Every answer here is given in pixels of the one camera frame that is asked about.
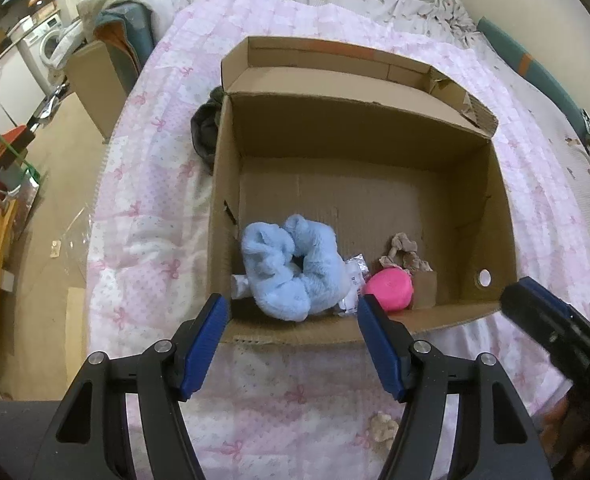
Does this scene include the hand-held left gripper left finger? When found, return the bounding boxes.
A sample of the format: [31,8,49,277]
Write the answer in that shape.
[48,294,228,480]

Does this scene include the beige curly scrunchie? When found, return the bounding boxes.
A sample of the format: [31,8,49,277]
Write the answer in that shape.
[367,411,401,445]

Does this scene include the pink round puff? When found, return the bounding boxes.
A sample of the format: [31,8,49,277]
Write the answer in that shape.
[364,267,415,313]

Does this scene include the white kitchen cabinet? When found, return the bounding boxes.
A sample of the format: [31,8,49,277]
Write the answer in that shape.
[0,45,46,126]

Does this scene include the dark grey cloth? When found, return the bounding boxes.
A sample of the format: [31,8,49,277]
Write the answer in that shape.
[191,86,226,176]

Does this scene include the clear plastic bag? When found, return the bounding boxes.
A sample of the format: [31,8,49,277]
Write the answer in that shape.
[50,195,101,271]

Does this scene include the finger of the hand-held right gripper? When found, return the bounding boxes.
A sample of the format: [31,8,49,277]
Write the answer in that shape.
[517,277,590,346]
[501,285,590,386]

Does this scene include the white washing machine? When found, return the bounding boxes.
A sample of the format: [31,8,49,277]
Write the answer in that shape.
[25,15,68,86]

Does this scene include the teal long pillow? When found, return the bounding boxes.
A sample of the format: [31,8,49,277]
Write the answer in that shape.
[476,16,590,136]

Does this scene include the orange and teal folded blanket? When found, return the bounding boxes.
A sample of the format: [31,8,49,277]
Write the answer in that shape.
[94,2,156,86]

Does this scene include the tan square pad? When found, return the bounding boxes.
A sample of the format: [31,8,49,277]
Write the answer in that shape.
[410,271,438,310]

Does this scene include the brown cardboard box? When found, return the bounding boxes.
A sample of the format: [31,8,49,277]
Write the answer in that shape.
[207,35,518,346]

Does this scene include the green-handled broom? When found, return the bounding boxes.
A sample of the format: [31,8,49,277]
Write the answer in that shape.
[0,105,41,181]

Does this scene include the white sock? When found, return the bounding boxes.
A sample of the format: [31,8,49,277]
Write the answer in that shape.
[231,272,256,301]

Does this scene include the clear plastic packet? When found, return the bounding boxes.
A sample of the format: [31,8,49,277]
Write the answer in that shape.
[339,254,372,317]

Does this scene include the blue fluffy scrunchie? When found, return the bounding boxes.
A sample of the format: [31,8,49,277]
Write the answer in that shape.
[240,214,351,322]

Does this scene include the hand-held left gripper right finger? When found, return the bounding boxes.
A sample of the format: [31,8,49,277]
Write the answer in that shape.
[357,295,550,480]

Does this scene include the tall cardboard carton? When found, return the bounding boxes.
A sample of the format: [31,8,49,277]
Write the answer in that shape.
[65,40,128,141]

